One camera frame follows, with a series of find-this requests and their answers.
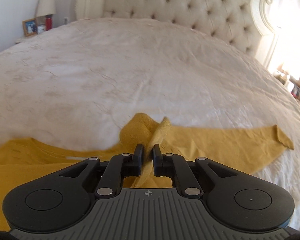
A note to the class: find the mustard yellow knit sweater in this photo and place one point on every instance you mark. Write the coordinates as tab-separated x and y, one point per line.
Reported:
246	150

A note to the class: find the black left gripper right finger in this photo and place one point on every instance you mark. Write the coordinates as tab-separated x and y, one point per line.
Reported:
174	166

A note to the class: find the cream tufted headboard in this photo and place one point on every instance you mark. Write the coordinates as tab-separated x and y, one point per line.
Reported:
241	23

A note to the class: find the small white photo frame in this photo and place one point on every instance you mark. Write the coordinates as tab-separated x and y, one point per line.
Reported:
41	28

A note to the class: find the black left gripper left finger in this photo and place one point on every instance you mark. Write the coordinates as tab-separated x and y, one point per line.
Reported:
117	169

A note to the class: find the white embroidered bedspread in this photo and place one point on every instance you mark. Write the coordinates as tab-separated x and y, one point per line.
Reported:
67	93

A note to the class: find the red bottle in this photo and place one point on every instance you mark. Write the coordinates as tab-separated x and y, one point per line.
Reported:
48	22

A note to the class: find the cluttered right bedside table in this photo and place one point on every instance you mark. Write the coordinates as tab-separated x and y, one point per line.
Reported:
289	82

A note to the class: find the white shade table lamp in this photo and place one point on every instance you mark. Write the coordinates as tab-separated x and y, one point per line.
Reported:
46	7

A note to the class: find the wooden picture frame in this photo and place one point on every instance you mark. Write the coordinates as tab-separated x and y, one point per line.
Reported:
30	27

